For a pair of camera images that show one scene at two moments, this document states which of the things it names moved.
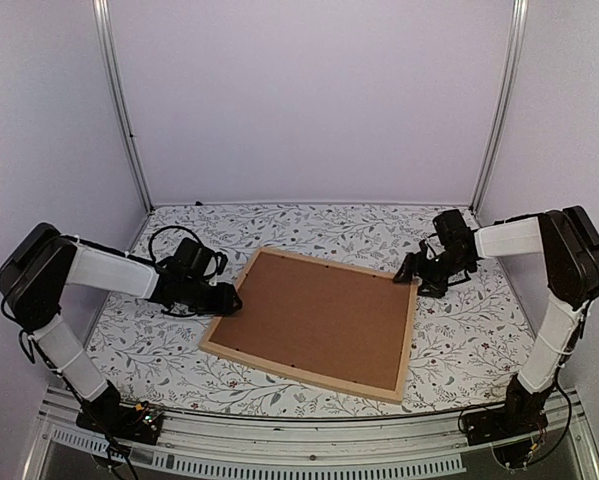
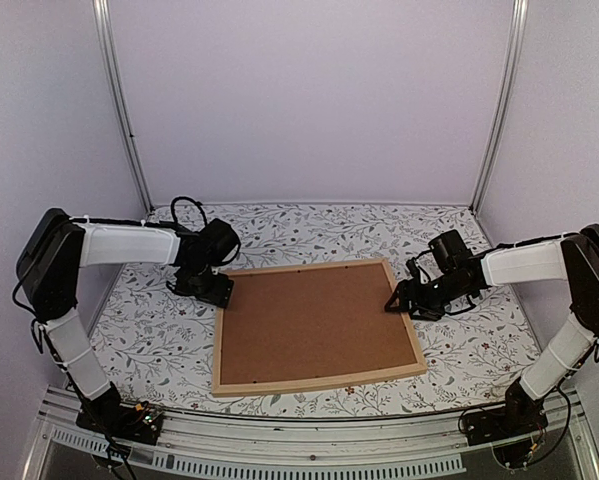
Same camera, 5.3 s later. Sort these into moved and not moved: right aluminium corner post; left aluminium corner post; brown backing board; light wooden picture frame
Moved: light wooden picture frame; brown backing board
Not moved: left aluminium corner post; right aluminium corner post
